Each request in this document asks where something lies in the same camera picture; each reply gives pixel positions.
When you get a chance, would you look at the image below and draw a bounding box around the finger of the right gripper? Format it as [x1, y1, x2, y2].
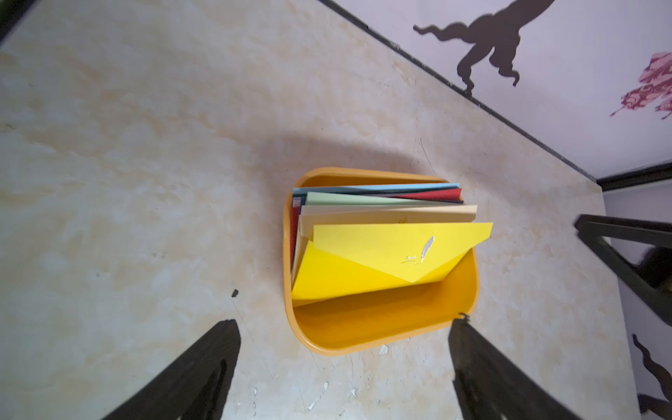
[574, 215, 671, 325]

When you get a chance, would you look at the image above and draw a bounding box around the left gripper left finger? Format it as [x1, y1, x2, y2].
[106, 320, 242, 419]

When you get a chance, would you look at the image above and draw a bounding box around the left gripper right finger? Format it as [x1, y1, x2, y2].
[448, 313, 578, 420]

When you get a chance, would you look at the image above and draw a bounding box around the yellow plastic storage box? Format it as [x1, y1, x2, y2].
[283, 167, 480, 356]

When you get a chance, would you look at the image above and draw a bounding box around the yellow envelope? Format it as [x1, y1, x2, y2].
[292, 222, 493, 301]

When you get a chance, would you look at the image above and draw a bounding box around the red envelope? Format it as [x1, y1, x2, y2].
[288, 184, 463, 264]

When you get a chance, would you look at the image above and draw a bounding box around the light green envelope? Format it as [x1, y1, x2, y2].
[306, 192, 425, 206]

